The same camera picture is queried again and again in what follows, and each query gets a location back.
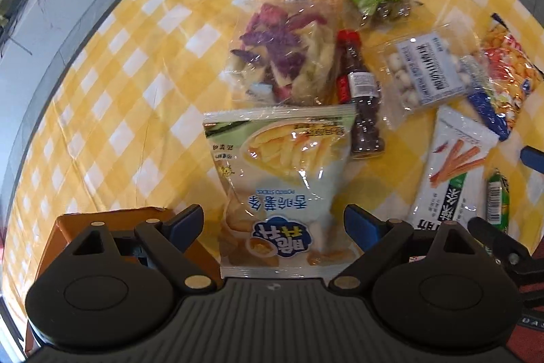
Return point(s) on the white potato stick snack bag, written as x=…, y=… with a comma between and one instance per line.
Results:
x=276, y=184

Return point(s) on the dark bottle with red cap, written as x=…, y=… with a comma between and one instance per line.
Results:
x=361, y=91

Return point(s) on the yellow and red snack bag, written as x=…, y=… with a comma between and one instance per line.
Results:
x=510, y=65

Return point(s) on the white stick snack packet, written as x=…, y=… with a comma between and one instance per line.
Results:
x=450, y=159

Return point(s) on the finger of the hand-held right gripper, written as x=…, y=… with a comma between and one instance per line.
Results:
x=497, y=240
x=532, y=157

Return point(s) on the clear tray of white balls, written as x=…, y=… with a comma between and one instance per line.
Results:
x=425, y=69

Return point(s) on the clear purple vegetable chips bag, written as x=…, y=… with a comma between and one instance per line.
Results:
x=276, y=44

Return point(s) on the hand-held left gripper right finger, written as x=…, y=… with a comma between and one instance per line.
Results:
x=361, y=225

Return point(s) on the yellow checked tablecloth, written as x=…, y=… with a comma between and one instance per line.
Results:
x=127, y=91

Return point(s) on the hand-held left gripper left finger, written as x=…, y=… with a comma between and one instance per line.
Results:
x=187, y=223

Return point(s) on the green sausage packet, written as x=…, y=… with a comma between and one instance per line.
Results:
x=497, y=197

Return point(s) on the orange box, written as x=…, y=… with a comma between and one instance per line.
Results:
x=68, y=227

